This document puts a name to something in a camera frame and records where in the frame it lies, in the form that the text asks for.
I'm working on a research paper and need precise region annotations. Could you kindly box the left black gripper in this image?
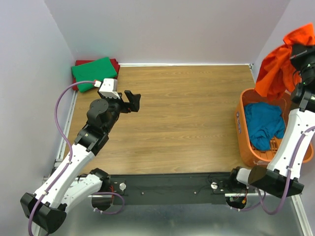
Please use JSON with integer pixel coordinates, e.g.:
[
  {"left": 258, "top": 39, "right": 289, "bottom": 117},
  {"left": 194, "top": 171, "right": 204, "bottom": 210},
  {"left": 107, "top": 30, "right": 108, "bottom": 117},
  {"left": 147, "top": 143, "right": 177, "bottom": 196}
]
[{"left": 98, "top": 89, "right": 141, "bottom": 134}]

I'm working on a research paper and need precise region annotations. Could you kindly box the orange t shirt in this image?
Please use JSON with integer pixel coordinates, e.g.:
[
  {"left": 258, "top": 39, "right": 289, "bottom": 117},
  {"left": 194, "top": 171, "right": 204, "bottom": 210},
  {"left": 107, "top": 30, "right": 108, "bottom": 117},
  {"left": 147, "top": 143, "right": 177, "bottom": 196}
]
[{"left": 254, "top": 23, "right": 315, "bottom": 101}]

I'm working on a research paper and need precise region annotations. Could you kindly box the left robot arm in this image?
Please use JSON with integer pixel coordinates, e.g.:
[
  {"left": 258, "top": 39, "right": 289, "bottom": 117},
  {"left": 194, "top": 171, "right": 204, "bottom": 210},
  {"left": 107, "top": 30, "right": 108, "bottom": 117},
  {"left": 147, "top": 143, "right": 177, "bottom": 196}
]
[{"left": 20, "top": 90, "right": 141, "bottom": 235}]

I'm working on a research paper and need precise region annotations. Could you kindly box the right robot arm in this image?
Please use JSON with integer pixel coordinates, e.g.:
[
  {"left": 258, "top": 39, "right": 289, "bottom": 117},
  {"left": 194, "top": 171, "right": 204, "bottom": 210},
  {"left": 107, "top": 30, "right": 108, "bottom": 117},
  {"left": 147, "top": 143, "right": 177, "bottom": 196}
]
[{"left": 226, "top": 44, "right": 315, "bottom": 198}]

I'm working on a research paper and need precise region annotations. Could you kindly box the dark red folded t shirt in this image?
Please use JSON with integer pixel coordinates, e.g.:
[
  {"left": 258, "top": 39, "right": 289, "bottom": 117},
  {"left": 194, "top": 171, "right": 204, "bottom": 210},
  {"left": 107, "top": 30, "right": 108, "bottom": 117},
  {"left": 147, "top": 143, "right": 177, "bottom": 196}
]
[{"left": 71, "top": 59, "right": 121, "bottom": 91}]

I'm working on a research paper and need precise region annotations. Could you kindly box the green folded t shirt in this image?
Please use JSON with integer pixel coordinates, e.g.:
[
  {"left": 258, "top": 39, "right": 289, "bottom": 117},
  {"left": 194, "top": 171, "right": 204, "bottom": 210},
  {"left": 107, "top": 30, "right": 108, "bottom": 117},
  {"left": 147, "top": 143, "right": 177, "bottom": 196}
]
[{"left": 71, "top": 57, "right": 118, "bottom": 93}]

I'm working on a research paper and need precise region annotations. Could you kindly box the blue crumpled t shirt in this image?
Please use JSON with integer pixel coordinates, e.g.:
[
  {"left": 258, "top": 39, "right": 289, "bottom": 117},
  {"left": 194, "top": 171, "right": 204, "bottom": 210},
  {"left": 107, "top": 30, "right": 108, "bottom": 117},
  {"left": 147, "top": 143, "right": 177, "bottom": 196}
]
[{"left": 244, "top": 102, "right": 286, "bottom": 151}]

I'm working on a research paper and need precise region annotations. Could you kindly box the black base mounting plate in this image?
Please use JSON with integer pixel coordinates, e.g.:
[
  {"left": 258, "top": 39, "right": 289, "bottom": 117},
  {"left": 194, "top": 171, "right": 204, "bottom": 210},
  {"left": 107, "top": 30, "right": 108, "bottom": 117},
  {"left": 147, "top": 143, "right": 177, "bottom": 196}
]
[{"left": 92, "top": 172, "right": 253, "bottom": 212}]

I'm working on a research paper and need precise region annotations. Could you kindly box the orange plastic laundry basket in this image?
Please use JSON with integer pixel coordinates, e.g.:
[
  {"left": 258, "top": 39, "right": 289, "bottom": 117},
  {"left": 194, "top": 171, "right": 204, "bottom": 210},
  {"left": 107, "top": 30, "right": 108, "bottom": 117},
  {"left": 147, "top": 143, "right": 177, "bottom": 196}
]
[{"left": 233, "top": 88, "right": 315, "bottom": 168}]

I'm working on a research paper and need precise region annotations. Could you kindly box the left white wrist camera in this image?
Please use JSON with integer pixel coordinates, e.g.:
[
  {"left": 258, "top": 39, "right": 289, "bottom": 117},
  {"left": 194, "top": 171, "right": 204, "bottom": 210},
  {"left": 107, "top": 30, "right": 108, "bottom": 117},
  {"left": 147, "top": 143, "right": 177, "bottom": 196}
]
[{"left": 94, "top": 78, "right": 120, "bottom": 99}]

